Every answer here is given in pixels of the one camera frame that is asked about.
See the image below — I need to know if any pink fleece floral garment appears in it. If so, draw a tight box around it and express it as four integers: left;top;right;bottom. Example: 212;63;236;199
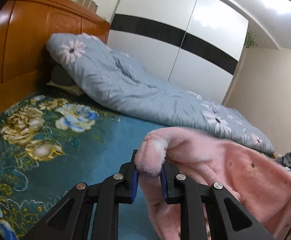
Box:
135;127;291;239

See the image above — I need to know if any teal floral bed blanket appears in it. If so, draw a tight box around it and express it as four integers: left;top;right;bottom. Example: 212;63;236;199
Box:
0;89;159;239

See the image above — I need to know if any dark pillow under quilt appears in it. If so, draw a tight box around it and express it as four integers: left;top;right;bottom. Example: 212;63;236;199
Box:
47;63;84;96

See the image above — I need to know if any light blue daisy quilt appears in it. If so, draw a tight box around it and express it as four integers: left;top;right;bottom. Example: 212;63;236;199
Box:
46;33;275;154

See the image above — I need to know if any green hanging plant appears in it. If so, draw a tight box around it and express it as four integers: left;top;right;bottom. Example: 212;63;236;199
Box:
244;31;258;49

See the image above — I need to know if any white black-striped wardrobe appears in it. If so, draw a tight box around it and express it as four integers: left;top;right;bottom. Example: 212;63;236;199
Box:
107;0;248;103

